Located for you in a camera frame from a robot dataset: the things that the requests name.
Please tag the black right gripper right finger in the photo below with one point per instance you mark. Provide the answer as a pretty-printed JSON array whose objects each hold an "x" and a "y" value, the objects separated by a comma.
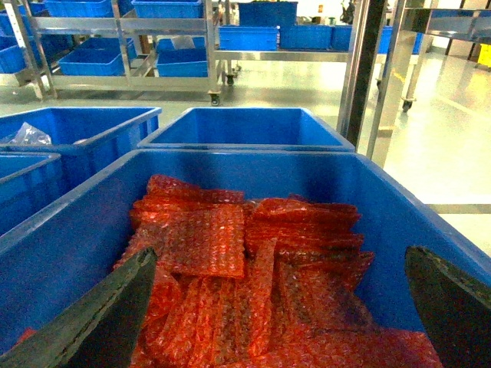
[{"x": 454, "y": 308}]

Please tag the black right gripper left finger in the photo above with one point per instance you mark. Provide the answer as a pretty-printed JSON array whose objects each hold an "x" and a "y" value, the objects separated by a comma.
[{"x": 99, "y": 330}]

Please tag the blue plastic bin front left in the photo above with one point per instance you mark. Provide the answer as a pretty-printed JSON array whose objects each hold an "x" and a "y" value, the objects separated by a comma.
[{"x": 29, "y": 182}]

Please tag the blue bin with red bags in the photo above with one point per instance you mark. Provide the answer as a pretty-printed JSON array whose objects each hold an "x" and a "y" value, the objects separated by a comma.
[{"x": 54, "y": 258}]

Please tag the blue bin with clear bags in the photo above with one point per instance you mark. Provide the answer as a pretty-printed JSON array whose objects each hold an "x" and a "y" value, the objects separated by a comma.
[{"x": 87, "y": 138}]

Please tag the empty blue bin rear right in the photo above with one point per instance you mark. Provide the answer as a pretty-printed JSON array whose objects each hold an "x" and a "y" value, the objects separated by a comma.
[{"x": 245, "y": 128}]

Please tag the background steel shelf cart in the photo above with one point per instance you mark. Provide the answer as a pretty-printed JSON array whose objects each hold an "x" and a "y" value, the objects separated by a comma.
[{"x": 46, "y": 81}]

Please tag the stainless steel shelf rack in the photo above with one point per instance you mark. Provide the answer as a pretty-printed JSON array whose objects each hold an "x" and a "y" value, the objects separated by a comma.
[{"x": 368, "y": 23}]

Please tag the red bubble wrap bags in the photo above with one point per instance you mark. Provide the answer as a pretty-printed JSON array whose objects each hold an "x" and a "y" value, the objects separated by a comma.
[{"x": 258, "y": 283}]

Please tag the clear plastic bags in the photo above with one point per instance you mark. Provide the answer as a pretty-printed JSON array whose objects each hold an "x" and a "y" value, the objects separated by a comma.
[{"x": 27, "y": 135}]

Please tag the stainless steel side table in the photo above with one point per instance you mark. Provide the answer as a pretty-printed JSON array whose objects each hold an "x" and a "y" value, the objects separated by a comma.
[{"x": 412, "y": 18}]

